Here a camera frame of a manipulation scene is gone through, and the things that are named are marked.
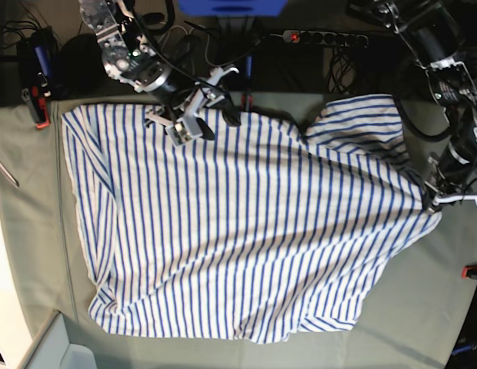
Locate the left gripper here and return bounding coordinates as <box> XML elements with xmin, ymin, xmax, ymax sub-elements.
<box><xmin>422</xmin><ymin>151</ymin><xmax>477</xmax><ymax>213</ymax></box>

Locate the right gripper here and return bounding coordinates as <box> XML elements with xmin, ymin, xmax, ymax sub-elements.
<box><xmin>145</xmin><ymin>65</ymin><xmax>241</xmax><ymax>146</ymax></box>

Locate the blue white striped t-shirt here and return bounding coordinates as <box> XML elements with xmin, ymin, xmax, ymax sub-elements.
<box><xmin>62</xmin><ymin>95</ymin><xmax>441</xmax><ymax>344</ymax></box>

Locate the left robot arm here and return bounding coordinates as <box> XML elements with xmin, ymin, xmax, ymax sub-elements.
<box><xmin>367</xmin><ymin>1</ymin><xmax>477</xmax><ymax>212</ymax></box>

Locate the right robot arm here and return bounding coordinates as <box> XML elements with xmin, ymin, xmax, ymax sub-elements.
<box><xmin>79</xmin><ymin>1</ymin><xmax>241</xmax><ymax>146</ymax></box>

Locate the orange black clamp right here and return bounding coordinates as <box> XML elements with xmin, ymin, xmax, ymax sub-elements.
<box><xmin>462</xmin><ymin>264</ymin><xmax>477</xmax><ymax>281</ymax></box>

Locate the orange black clamp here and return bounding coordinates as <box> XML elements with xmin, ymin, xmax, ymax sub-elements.
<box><xmin>462</xmin><ymin>264</ymin><xmax>477</xmax><ymax>281</ymax></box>
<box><xmin>22</xmin><ymin>86</ymin><xmax>50</xmax><ymax>130</ymax></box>

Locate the white power strip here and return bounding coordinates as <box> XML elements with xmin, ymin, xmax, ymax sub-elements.
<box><xmin>282</xmin><ymin>30</ymin><xmax>369</xmax><ymax>48</ymax></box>

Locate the green table cloth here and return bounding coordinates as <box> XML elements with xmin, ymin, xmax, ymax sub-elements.
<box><xmin>0</xmin><ymin>106</ymin><xmax>477</xmax><ymax>368</ymax></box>

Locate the black round base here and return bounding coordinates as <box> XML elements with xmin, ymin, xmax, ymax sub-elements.
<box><xmin>55</xmin><ymin>34</ymin><xmax>107</xmax><ymax>95</ymax></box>

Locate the orange black clamp left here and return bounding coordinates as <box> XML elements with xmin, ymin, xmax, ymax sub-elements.
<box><xmin>22</xmin><ymin>86</ymin><xmax>50</xmax><ymax>130</ymax></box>

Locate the white box corner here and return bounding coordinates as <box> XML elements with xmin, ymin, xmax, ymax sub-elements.
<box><xmin>0</xmin><ymin>310</ymin><xmax>97</xmax><ymax>368</ymax></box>

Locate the black cable bundle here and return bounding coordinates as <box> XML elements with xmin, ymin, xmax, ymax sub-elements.
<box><xmin>322</xmin><ymin>45</ymin><xmax>378</xmax><ymax>95</ymax></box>

